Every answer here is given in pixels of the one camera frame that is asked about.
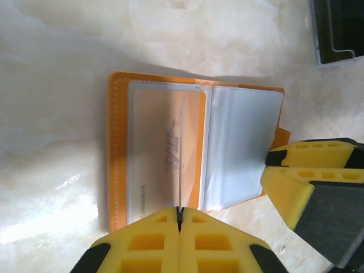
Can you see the gold-bordered VIP credit card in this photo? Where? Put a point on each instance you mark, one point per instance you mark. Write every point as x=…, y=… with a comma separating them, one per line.
x=153, y=136

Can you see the grey credit card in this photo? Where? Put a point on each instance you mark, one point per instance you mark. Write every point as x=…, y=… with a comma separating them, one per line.
x=181, y=159

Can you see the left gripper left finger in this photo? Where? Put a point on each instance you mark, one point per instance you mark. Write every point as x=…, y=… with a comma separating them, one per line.
x=142, y=250

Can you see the clear plastic organizer box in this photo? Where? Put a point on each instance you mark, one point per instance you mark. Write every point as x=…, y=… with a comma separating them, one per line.
x=315, y=42

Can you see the black credit card white print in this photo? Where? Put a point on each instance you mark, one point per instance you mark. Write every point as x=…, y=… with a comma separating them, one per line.
x=341, y=25

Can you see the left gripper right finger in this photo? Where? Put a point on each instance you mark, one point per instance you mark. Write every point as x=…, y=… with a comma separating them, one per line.
x=221, y=250

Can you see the orange card holder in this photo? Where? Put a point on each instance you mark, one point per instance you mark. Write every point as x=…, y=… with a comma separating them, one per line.
x=119, y=142

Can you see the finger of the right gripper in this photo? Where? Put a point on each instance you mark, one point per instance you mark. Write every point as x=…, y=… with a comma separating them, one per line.
x=284, y=185
x=312, y=153

